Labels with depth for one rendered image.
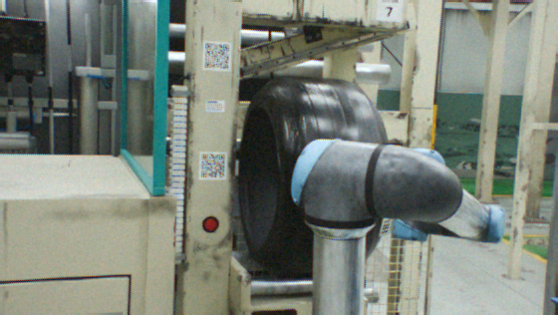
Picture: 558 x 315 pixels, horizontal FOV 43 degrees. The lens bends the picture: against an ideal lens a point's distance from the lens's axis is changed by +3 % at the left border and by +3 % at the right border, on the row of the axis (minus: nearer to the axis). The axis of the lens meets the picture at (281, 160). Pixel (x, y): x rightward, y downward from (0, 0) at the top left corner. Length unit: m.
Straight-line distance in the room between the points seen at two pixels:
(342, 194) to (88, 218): 0.38
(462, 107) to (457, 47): 0.98
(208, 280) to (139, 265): 0.83
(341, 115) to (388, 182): 0.79
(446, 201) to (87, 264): 0.55
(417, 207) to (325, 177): 0.15
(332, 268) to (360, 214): 0.10
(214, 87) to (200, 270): 0.50
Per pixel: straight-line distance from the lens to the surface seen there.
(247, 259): 2.15
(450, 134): 11.89
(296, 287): 1.91
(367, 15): 2.28
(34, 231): 1.08
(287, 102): 1.83
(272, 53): 2.30
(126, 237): 1.09
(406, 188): 1.05
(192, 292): 1.92
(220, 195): 1.88
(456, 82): 11.96
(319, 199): 1.09
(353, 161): 1.07
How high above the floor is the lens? 1.45
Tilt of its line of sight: 7 degrees down
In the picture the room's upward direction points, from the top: 3 degrees clockwise
